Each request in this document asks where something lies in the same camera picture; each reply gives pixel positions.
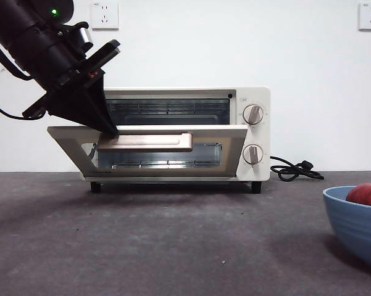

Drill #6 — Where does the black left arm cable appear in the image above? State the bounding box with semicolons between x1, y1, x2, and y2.
0;32;31;121

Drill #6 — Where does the blue bowl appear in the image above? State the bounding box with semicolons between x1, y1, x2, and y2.
322;185;371;273

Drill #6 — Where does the beige oven knob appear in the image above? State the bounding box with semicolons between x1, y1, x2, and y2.
242;143;264;166
243;104;265;126

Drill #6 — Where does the white glass oven door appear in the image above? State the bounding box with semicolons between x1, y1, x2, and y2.
46;125;249;180

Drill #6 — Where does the white toaster oven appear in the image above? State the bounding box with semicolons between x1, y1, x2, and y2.
80;86;271;194

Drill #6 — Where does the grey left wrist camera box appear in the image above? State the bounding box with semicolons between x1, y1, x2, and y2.
75;22;96;49

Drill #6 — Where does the black oven power cable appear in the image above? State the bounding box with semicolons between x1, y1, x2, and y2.
270;155;325;183

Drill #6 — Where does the red apple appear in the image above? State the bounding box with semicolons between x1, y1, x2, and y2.
346;183;371;208

